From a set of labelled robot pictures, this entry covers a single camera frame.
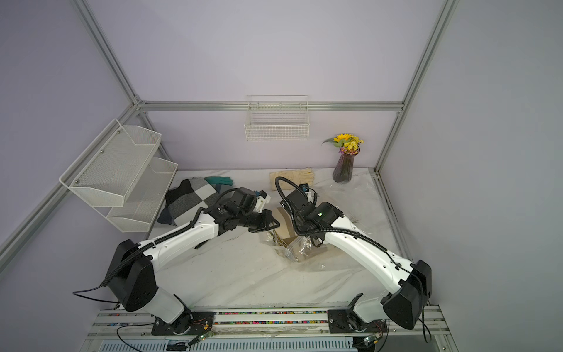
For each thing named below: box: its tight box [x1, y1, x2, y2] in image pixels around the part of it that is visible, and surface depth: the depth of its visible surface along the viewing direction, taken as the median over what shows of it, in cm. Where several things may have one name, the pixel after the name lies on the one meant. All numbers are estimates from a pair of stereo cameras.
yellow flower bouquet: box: [321, 133, 365, 155], surface depth 101 cm
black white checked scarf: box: [157, 176, 220, 226], surface depth 100 cm
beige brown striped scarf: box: [271, 206, 298, 248], surface depth 83 cm
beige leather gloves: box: [269, 167, 315, 192], surface depth 121 cm
